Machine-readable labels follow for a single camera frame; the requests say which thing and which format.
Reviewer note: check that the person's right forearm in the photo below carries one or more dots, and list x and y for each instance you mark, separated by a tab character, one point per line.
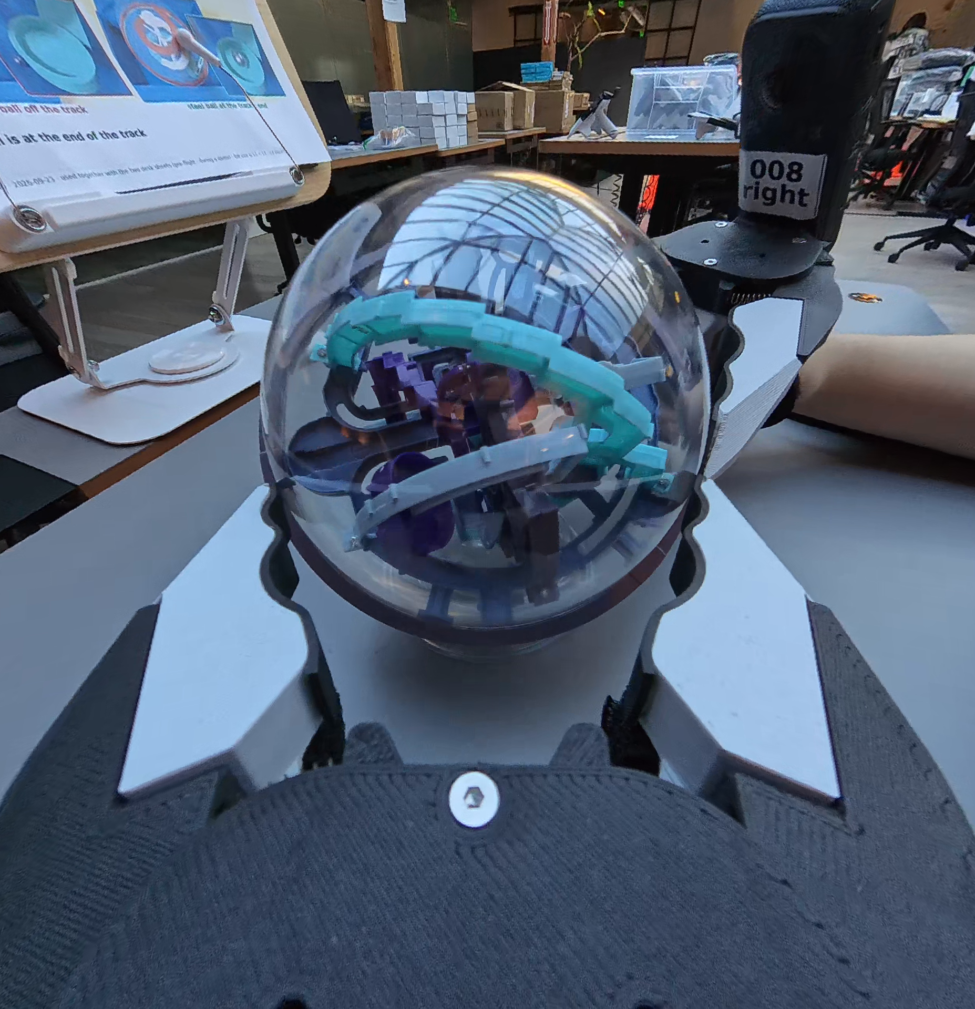
897	394

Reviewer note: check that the clear plastic maze ball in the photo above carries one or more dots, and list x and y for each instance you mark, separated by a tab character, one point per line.
487	394

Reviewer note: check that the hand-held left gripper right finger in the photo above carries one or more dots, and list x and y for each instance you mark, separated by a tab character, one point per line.
739	670

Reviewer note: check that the white and black tool stand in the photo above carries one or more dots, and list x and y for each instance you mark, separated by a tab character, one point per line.
594	118

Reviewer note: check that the black monitor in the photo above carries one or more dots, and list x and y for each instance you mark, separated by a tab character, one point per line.
329	110

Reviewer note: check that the grey table with wooden edge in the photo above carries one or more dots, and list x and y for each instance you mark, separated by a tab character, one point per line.
109	457

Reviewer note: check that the black swivel office chair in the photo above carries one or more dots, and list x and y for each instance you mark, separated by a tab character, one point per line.
952	205

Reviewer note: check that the wooden post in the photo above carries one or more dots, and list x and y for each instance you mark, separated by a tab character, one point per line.
385	47

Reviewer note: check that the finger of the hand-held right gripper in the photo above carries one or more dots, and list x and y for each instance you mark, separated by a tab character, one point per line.
771	347

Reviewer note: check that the cardboard box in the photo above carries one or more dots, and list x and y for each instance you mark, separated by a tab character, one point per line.
554	106
503	110

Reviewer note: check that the stack of white boxes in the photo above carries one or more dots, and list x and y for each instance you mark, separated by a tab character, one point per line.
420	118

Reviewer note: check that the wooden work table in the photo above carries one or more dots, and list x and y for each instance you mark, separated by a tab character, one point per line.
637	146

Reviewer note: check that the clear plastic storage bin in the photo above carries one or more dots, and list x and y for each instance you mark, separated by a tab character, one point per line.
676	98

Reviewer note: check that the grey laptop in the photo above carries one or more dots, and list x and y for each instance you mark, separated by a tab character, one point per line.
905	311

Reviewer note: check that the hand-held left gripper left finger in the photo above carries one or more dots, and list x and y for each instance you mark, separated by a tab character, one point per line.
219	670

